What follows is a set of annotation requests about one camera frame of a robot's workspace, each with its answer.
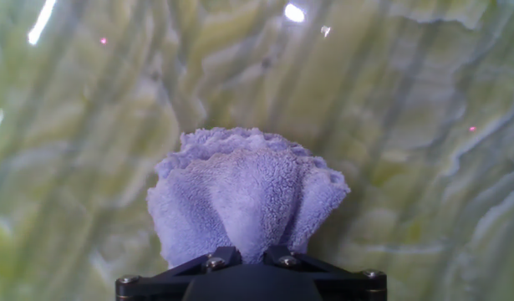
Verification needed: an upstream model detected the green marble pattern sheet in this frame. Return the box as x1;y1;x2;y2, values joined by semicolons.
0;0;514;301

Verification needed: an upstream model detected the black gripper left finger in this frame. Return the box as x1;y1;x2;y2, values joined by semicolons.
115;245;243;301

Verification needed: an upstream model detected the purple microfibre cloth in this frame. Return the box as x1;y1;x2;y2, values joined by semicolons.
146;126;352;270

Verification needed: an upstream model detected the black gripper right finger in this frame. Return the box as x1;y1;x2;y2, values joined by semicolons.
262;244;388;301

